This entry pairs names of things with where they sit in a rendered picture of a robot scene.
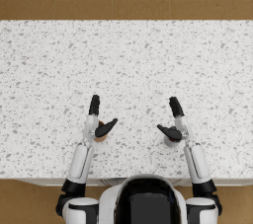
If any grey cup with berry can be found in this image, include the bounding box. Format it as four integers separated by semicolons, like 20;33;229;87
163;125;182;148

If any brown cup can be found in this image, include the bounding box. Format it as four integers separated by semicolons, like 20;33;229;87
94;119;109;143

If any robot body dark round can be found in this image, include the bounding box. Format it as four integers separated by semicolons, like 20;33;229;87
98;174;189;224

